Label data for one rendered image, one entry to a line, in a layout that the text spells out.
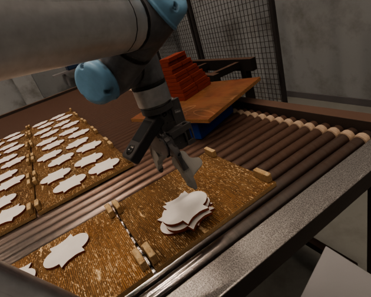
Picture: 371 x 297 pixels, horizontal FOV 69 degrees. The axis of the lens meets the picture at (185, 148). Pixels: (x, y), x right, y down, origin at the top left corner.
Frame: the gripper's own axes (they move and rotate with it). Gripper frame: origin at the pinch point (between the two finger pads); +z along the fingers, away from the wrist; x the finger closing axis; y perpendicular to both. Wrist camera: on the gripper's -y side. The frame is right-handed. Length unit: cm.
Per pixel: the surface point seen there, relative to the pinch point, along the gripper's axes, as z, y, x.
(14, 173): 13, -34, 116
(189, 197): 7.9, 3.2, 1.6
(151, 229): 13.8, -8.3, 7.8
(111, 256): 13.8, -20.7, 9.1
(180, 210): 7.9, -1.7, -0.3
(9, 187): 13, -38, 98
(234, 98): 4, 58, 34
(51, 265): 12.9, -33.9, 20.3
